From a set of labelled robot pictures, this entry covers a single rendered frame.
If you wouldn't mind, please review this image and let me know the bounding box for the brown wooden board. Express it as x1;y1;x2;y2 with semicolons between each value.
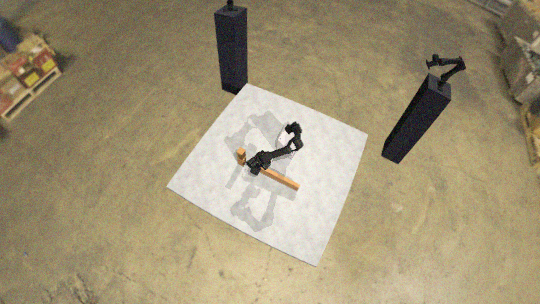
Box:
260;167;300;191

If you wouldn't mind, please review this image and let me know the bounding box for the wooden slotted post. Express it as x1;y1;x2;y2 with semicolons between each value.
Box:
236;147;246;166

